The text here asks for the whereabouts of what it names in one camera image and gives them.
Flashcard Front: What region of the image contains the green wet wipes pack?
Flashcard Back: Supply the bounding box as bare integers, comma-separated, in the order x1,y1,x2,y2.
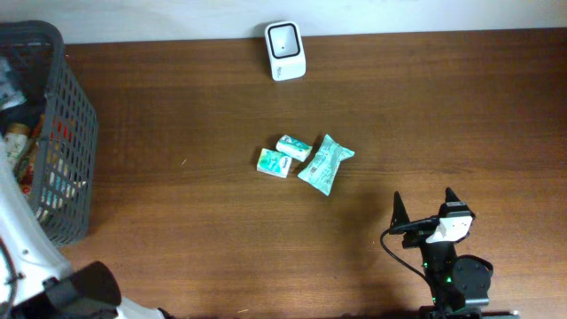
298,135,355,196

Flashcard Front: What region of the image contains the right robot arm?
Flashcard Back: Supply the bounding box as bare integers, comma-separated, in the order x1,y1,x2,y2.
379,188,520,319

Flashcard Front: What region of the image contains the white tube with bamboo print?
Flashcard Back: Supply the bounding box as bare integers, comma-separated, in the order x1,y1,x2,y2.
4,123,30,169

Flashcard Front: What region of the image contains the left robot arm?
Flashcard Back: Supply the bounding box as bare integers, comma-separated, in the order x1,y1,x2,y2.
1,144,171,319

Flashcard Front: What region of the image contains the orange spaghetti packet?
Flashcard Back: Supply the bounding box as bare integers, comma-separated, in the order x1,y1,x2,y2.
17,114,45,198

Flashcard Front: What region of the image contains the Kleenex tissue pack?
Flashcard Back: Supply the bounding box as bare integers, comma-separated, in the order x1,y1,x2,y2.
256,148,292,178
276,135,313,162

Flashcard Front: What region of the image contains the grey plastic mesh basket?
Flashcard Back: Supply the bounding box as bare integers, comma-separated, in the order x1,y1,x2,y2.
1,20,98,247

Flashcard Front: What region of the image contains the white barcode scanner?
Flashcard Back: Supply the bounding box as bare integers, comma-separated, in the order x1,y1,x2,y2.
264,21,307,82

